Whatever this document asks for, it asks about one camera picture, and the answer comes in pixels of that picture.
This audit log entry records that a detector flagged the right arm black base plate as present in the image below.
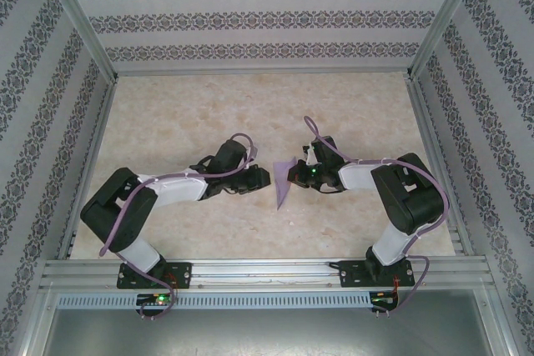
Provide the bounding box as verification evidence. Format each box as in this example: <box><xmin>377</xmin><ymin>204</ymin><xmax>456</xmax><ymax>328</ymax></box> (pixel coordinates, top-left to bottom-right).
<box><xmin>340</xmin><ymin>259</ymin><xmax>416</xmax><ymax>289</ymax></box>

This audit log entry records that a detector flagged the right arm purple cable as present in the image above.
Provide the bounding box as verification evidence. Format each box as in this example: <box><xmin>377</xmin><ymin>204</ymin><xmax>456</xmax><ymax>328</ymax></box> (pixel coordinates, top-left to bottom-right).
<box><xmin>303</xmin><ymin>115</ymin><xmax>451</xmax><ymax>319</ymax></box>

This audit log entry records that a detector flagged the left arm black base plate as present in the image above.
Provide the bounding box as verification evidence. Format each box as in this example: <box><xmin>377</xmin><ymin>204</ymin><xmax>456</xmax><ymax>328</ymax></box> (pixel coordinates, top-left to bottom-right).
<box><xmin>116</xmin><ymin>262</ymin><xmax>194</xmax><ymax>290</ymax></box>

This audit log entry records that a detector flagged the aluminium side rail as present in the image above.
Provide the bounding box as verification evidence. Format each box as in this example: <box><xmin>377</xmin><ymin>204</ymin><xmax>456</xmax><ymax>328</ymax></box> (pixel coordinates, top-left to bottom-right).
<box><xmin>406</xmin><ymin>76</ymin><xmax>475</xmax><ymax>257</ymax></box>
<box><xmin>56</xmin><ymin>76</ymin><xmax>120</xmax><ymax>259</ymax></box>

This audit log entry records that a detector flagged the aluminium frame post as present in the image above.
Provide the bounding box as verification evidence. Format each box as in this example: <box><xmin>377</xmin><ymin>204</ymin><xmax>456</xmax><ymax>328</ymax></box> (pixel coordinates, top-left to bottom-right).
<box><xmin>35</xmin><ymin>0</ymin><xmax>120</xmax><ymax>82</ymax></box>
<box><xmin>405</xmin><ymin>0</ymin><xmax>492</xmax><ymax>80</ymax></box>

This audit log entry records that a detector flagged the grey slotted cable duct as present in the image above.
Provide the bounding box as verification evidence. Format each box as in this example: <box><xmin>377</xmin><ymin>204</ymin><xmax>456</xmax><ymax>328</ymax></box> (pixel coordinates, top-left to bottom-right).
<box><xmin>56</xmin><ymin>292</ymin><xmax>372</xmax><ymax>310</ymax></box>

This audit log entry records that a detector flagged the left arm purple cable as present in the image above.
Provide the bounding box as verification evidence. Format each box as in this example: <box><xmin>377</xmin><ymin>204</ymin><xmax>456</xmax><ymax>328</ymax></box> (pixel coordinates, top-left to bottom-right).
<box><xmin>98</xmin><ymin>133</ymin><xmax>258</xmax><ymax>320</ymax></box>

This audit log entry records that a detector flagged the aluminium mounting rail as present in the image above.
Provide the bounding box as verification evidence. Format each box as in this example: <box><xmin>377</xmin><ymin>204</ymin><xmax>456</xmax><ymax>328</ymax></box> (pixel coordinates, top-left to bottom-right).
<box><xmin>39</xmin><ymin>256</ymin><xmax>496</xmax><ymax>290</ymax></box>

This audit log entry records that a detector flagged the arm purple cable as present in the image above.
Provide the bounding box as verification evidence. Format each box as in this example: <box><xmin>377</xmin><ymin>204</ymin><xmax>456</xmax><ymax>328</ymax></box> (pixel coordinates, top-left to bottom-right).
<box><xmin>303</xmin><ymin>115</ymin><xmax>451</xmax><ymax>319</ymax></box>
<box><xmin>98</xmin><ymin>133</ymin><xmax>258</xmax><ymax>320</ymax></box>

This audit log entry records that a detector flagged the aluminium back rail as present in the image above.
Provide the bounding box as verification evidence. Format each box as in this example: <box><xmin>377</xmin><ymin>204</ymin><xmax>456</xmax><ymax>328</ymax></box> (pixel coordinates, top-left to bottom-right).
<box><xmin>112</xmin><ymin>64</ymin><xmax>412</xmax><ymax>78</ymax></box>

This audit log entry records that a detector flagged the purple paper sheet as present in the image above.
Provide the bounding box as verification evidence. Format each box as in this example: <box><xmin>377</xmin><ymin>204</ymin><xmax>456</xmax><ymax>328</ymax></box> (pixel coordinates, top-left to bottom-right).
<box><xmin>271</xmin><ymin>156</ymin><xmax>300</xmax><ymax>210</ymax></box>

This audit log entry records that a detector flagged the grey metal sheet panel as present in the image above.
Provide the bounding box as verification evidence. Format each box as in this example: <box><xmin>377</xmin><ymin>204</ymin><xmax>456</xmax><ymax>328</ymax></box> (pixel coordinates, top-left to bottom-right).
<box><xmin>24</xmin><ymin>308</ymin><xmax>512</xmax><ymax>356</ymax></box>

